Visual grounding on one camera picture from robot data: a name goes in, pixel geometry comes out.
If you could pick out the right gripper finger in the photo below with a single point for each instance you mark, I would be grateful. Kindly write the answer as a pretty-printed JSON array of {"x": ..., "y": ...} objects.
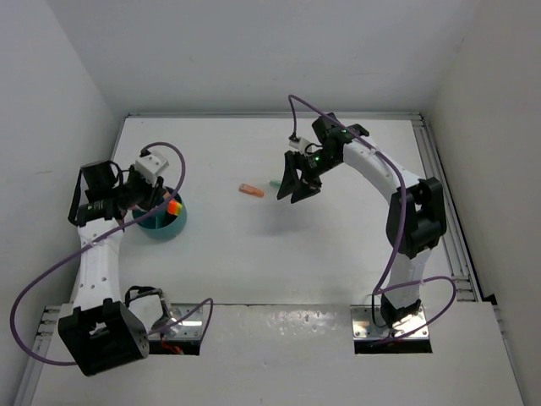
[
  {"x": 290, "y": 180},
  {"x": 305, "y": 188}
]

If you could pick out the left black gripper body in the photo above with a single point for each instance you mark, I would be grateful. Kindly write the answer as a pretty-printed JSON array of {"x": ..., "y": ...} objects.
[{"x": 138, "y": 191}]

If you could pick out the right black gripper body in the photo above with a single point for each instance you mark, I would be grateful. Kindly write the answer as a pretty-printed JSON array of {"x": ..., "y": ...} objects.
[{"x": 317, "y": 163}]

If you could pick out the orange black highlighter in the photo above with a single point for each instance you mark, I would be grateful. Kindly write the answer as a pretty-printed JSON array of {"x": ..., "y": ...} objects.
[{"x": 170, "y": 207}]

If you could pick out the yellow black highlighter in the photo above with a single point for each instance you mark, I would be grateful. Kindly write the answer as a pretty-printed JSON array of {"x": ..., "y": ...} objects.
[{"x": 178, "y": 208}]

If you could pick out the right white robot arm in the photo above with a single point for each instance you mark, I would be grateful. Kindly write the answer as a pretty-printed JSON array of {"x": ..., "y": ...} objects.
[{"x": 416, "y": 218}]

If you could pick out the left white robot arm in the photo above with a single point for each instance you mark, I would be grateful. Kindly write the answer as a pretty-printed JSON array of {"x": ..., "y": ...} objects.
[{"x": 102, "y": 332}]

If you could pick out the teal round divided organizer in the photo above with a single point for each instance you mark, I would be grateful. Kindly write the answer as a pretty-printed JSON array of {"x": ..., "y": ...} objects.
[{"x": 163, "y": 226}]

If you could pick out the orange correction tape case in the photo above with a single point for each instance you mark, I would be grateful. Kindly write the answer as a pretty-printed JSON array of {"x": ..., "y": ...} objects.
[{"x": 251, "y": 190}]

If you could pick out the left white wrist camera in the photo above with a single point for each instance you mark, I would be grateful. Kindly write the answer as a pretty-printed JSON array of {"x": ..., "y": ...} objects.
[{"x": 151, "y": 166}]

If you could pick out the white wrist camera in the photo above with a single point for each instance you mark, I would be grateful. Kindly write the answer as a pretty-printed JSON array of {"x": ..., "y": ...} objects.
[
  {"x": 301, "y": 144},
  {"x": 151, "y": 166}
]

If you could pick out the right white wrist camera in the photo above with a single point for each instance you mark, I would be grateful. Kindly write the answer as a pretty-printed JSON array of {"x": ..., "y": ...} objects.
[{"x": 301, "y": 144}]

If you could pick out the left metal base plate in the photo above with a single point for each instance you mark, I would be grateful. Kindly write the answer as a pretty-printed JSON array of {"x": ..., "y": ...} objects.
[{"x": 176, "y": 325}]

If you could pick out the metal base plate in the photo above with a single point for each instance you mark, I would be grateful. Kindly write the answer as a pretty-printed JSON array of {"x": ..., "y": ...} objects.
[
  {"x": 176, "y": 325},
  {"x": 365, "y": 329}
]

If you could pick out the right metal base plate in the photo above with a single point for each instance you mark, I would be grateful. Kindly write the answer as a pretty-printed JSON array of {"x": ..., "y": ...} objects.
[{"x": 365, "y": 329}]

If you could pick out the aluminium frame rail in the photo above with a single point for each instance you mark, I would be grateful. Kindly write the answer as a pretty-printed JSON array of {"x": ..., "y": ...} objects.
[{"x": 452, "y": 241}]

